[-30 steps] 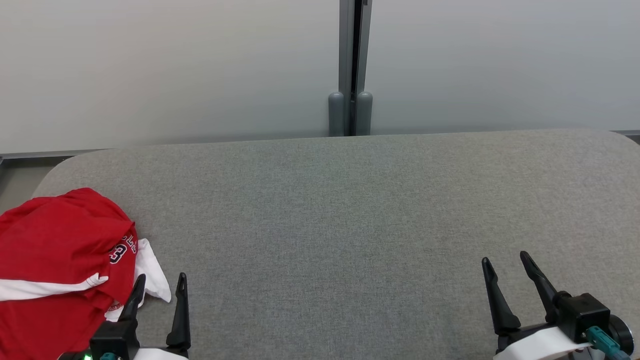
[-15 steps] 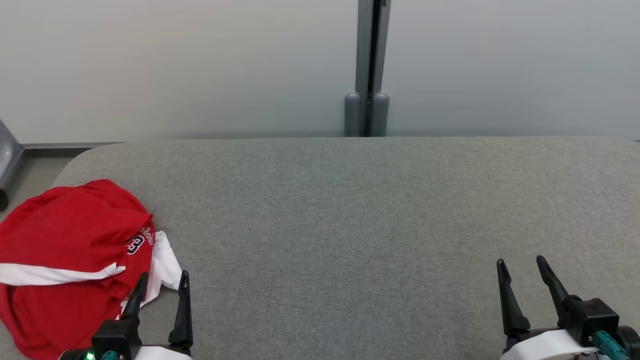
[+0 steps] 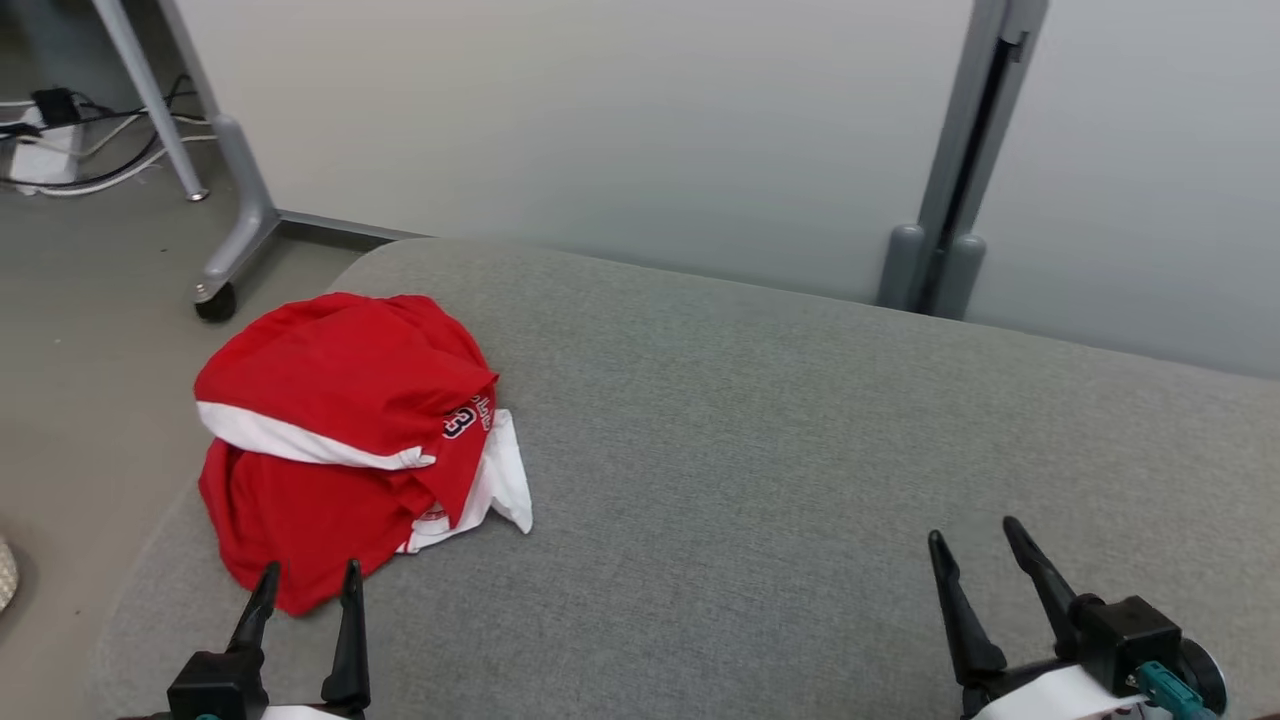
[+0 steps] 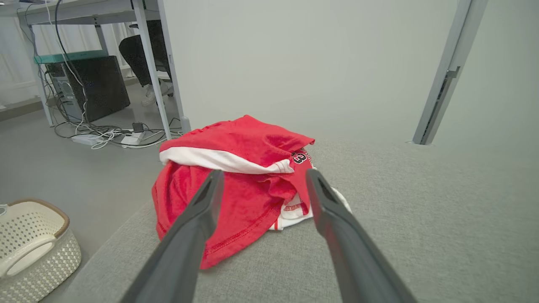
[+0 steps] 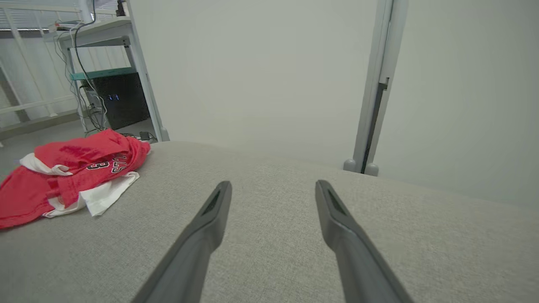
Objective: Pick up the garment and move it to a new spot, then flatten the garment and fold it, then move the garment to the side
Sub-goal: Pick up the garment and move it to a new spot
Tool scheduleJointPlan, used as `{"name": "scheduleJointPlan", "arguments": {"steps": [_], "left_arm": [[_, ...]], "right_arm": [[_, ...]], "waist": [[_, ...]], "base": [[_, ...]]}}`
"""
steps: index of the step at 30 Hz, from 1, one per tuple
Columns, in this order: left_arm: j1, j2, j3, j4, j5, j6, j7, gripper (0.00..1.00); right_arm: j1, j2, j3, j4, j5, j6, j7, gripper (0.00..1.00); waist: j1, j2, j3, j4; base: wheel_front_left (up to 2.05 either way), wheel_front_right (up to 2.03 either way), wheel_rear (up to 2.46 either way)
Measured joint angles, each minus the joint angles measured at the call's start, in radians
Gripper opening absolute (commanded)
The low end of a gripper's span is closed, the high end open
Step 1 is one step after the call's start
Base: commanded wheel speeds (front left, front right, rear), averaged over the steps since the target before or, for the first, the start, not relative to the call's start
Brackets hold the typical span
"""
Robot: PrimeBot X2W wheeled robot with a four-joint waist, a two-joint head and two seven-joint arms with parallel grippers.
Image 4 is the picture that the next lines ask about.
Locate white perforated laundry basket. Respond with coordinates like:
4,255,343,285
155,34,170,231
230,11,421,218
0,199,82,303

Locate grey metal partition post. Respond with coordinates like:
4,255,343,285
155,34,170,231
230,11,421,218
413,0,489,146

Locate tangled floor cables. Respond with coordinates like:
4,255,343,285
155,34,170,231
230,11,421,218
54,117,184,150

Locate grey metal desk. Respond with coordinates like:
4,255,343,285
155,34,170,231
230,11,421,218
17,0,192,140

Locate person leg black trousers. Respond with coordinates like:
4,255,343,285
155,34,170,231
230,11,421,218
119,20,171,87

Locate white sneaker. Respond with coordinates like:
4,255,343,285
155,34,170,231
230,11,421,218
141,80,174,106

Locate red Bulls shorts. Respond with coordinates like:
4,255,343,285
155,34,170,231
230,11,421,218
159,114,315,175

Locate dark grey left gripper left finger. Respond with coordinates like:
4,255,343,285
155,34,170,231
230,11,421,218
120,170,225,303

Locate white power strip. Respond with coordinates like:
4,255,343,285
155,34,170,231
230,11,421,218
72,134,104,146
121,131,146,147

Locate red basketball jersey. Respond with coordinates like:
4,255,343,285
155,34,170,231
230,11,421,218
152,147,352,270

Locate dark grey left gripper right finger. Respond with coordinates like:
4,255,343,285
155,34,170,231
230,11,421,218
306,168,418,303

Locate black computer tower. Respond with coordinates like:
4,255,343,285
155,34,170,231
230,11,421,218
45,56,131,123

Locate black hanging cable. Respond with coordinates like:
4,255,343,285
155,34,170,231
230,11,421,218
54,0,87,122

